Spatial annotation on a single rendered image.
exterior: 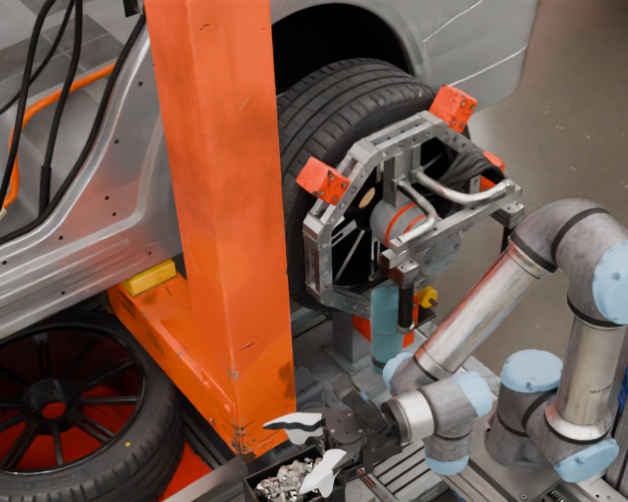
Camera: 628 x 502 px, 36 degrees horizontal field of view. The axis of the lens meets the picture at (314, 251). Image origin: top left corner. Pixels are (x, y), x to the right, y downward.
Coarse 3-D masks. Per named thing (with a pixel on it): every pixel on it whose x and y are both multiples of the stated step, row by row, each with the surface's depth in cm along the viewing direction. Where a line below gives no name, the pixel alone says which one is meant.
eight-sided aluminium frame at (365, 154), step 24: (408, 120) 234; (432, 120) 234; (360, 144) 227; (384, 144) 227; (408, 144) 231; (456, 144) 242; (360, 168) 225; (312, 216) 229; (336, 216) 228; (312, 240) 234; (312, 264) 239; (312, 288) 242; (336, 288) 250; (360, 312) 255
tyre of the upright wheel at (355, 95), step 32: (352, 64) 245; (384, 64) 251; (288, 96) 239; (320, 96) 235; (352, 96) 233; (384, 96) 232; (416, 96) 237; (288, 128) 234; (320, 128) 230; (352, 128) 228; (288, 160) 230; (320, 160) 227; (288, 192) 229; (288, 224) 232; (288, 256) 238; (288, 288) 245
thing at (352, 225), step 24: (432, 144) 261; (336, 168) 232; (432, 168) 267; (360, 192) 246; (432, 192) 265; (360, 216) 258; (336, 240) 250; (360, 240) 278; (336, 264) 258; (360, 264) 271; (360, 288) 264
